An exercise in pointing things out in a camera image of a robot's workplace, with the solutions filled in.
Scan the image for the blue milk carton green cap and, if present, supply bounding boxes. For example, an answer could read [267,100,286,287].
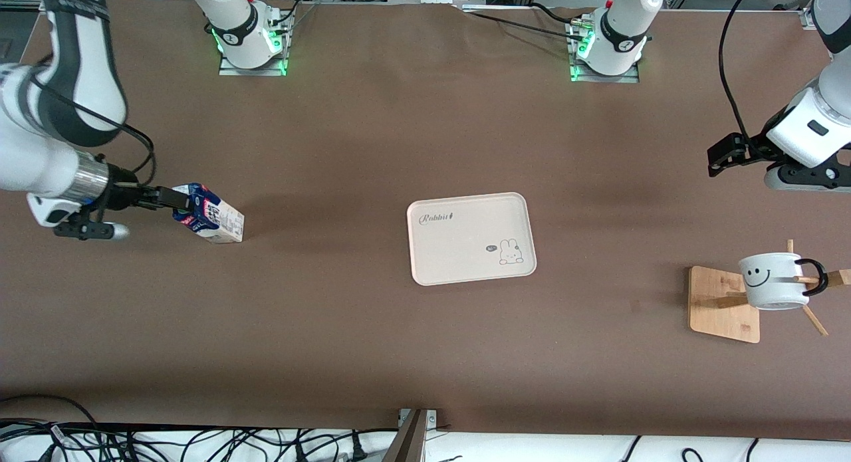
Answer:
[172,181,245,245]

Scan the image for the white smiley cup black handle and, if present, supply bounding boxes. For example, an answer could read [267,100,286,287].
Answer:
[739,252,830,311]

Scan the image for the wooden cup rack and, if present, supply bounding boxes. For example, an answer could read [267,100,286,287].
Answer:
[688,239,851,344]

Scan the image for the beige rabbit print tray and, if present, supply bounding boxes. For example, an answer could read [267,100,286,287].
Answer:
[406,192,537,287]

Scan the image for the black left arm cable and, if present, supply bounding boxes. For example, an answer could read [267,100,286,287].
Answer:
[719,0,765,145]

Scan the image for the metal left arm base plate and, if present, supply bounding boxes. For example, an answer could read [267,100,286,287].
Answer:
[568,20,640,84]

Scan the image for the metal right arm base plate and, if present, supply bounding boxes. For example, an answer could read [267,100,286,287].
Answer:
[218,10,288,77]

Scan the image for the black looped floor cable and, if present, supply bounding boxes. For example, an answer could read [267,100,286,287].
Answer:
[0,394,102,437]

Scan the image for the thick black cable on table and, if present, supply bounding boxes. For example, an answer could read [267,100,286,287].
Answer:
[529,2,592,27]

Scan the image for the thin black cable on table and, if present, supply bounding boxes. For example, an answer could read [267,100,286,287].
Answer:
[467,11,580,41]

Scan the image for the black cable with plug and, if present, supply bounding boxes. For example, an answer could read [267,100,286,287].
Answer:
[346,427,400,462]

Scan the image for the aluminium camera post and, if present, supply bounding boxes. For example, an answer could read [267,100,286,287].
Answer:
[382,409,438,462]

